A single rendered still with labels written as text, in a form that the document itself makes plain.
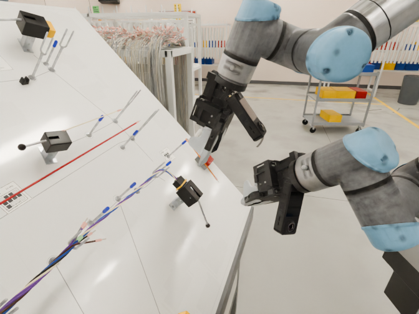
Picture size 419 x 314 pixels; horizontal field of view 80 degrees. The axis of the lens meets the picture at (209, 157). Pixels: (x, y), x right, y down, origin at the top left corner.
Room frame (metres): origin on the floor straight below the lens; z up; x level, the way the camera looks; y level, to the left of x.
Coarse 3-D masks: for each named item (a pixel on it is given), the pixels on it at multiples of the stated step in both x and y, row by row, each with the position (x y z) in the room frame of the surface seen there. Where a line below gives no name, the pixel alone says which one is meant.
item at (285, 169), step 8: (296, 152) 0.47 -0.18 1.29; (272, 160) 0.50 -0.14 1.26; (288, 160) 0.47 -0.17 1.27; (256, 168) 0.51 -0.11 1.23; (264, 168) 0.49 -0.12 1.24; (272, 168) 0.48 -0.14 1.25; (280, 168) 0.47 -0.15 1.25; (288, 168) 0.46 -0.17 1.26; (256, 176) 0.50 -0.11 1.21; (264, 176) 0.48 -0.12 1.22; (272, 176) 0.47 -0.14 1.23; (280, 176) 0.47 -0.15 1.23; (288, 176) 0.45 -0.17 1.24; (264, 184) 0.47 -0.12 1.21; (272, 184) 0.45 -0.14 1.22; (280, 184) 0.46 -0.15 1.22; (296, 184) 0.41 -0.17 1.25; (264, 192) 0.46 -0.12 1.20; (272, 192) 0.44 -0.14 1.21; (280, 192) 0.44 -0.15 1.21; (304, 192) 0.41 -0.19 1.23; (264, 200) 0.46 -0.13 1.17; (272, 200) 0.47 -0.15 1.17
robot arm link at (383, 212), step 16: (352, 192) 0.34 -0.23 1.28; (368, 192) 0.32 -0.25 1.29; (384, 192) 0.32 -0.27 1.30; (400, 192) 0.33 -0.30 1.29; (416, 192) 0.34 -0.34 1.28; (352, 208) 0.34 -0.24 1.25; (368, 208) 0.31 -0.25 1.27; (384, 208) 0.30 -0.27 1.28; (400, 208) 0.30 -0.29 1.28; (416, 208) 0.32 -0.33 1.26; (368, 224) 0.31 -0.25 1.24; (384, 224) 0.29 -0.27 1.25; (400, 224) 0.29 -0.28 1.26; (416, 224) 0.29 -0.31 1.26; (384, 240) 0.29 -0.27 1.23; (400, 240) 0.28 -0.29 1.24; (416, 240) 0.28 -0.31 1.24
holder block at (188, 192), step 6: (186, 186) 0.58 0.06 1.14; (192, 186) 0.59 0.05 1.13; (180, 192) 0.57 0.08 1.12; (186, 192) 0.57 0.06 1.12; (192, 192) 0.57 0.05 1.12; (198, 192) 0.59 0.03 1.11; (186, 198) 0.57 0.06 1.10; (192, 198) 0.56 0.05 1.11; (198, 198) 0.57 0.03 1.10; (186, 204) 0.57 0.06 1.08; (192, 204) 0.56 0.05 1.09
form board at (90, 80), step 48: (0, 48) 0.68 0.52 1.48; (96, 48) 0.97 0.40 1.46; (0, 96) 0.56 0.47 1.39; (48, 96) 0.65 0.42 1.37; (96, 96) 0.76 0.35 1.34; (144, 96) 0.93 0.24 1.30; (0, 144) 0.46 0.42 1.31; (96, 144) 0.61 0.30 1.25; (144, 144) 0.73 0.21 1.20; (48, 192) 0.43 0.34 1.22; (96, 192) 0.49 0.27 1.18; (144, 192) 0.57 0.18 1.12; (0, 240) 0.32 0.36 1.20; (48, 240) 0.35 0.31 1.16; (144, 240) 0.45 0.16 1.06; (192, 240) 0.53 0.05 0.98; (0, 288) 0.26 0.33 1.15; (48, 288) 0.29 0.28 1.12; (96, 288) 0.32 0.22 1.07; (144, 288) 0.36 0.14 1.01; (192, 288) 0.41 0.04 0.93
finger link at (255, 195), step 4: (252, 192) 0.47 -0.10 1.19; (256, 192) 0.47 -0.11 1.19; (260, 192) 0.46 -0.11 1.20; (248, 196) 0.48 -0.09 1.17; (252, 196) 0.47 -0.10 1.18; (256, 196) 0.46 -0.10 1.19; (260, 196) 0.45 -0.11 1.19; (244, 200) 0.50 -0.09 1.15; (248, 200) 0.47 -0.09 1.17; (252, 200) 0.47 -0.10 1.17
